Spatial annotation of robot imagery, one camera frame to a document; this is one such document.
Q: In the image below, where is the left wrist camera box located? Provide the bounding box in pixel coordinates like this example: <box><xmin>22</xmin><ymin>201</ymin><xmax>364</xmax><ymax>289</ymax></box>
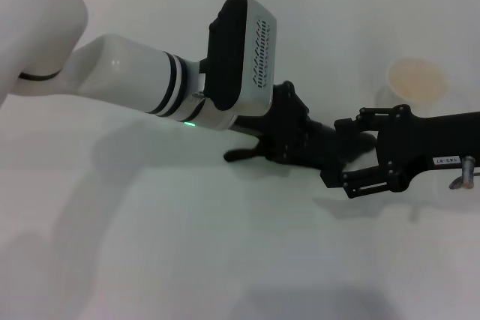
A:
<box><xmin>204</xmin><ymin>0</ymin><xmax>279</xmax><ymax>116</ymax></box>

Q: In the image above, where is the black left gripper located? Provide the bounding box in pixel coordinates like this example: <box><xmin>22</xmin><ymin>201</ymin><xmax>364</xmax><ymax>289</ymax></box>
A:
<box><xmin>232</xmin><ymin>79</ymin><xmax>338</xmax><ymax>166</ymax></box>

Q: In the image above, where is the clear plastic cup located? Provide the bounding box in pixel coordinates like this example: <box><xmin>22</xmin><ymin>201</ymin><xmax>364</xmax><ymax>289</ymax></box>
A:
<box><xmin>376</xmin><ymin>56</ymin><xmax>450</xmax><ymax>112</ymax></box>

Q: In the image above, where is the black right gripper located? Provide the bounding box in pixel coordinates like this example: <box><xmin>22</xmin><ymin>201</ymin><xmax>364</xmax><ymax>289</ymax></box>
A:
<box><xmin>319</xmin><ymin>103</ymin><xmax>480</xmax><ymax>200</ymax></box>

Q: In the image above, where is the dark blue rag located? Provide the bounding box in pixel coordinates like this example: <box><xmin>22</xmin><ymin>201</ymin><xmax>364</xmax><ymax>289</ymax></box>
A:
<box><xmin>223</xmin><ymin>121</ymin><xmax>377</xmax><ymax>172</ymax></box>

